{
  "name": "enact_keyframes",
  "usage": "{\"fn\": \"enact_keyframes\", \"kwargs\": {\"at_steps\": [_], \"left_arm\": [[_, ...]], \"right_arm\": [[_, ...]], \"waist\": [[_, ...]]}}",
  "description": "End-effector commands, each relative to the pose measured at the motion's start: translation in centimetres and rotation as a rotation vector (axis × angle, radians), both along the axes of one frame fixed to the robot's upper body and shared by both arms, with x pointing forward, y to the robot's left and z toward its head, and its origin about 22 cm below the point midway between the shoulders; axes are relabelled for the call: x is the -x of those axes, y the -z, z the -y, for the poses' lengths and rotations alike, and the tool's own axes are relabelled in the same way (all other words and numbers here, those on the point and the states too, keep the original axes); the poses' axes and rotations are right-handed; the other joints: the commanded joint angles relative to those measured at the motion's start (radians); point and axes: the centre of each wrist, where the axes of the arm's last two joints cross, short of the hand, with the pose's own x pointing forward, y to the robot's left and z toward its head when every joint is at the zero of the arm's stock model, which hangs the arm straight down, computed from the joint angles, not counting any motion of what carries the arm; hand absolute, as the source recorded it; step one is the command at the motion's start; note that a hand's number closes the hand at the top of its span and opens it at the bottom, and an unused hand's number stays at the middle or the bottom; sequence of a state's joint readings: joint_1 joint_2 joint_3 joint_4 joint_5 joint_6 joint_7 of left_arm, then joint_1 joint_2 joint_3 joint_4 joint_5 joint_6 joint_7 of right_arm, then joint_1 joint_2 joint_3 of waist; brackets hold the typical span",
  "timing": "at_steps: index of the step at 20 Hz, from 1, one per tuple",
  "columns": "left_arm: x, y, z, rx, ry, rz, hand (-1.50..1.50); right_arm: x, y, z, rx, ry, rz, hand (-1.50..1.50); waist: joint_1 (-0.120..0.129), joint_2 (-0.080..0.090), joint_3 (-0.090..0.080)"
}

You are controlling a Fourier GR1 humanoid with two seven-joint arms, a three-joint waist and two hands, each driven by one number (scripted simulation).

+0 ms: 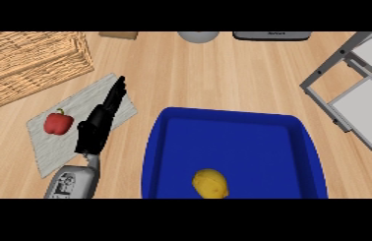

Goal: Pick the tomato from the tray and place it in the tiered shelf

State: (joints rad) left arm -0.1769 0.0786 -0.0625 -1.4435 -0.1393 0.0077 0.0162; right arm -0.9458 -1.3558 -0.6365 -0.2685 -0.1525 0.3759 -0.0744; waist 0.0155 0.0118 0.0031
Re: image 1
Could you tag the yellow potato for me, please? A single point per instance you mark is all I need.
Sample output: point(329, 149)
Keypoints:
point(211, 183)

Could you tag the grey tiered shelf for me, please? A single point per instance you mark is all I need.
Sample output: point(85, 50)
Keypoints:
point(346, 84)

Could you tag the dark grey appliance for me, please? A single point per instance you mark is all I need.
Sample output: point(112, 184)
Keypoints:
point(271, 35)

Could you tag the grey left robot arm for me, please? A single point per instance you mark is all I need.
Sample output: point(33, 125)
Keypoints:
point(75, 182)

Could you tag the grey round bowl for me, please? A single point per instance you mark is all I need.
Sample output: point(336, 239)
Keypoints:
point(199, 36)

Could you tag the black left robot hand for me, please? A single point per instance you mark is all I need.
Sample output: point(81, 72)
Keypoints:
point(100, 122)

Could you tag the red bell pepper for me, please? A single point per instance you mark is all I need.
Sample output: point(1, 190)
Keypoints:
point(58, 123)

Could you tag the brown wooden block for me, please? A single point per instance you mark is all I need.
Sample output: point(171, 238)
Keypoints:
point(119, 34)

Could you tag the pale grey placemat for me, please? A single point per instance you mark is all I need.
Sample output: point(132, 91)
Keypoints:
point(63, 143)

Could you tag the wicker basket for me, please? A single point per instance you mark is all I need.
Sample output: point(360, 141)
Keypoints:
point(36, 61)

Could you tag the blue plastic tray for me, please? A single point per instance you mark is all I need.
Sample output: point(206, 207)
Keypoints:
point(243, 146)

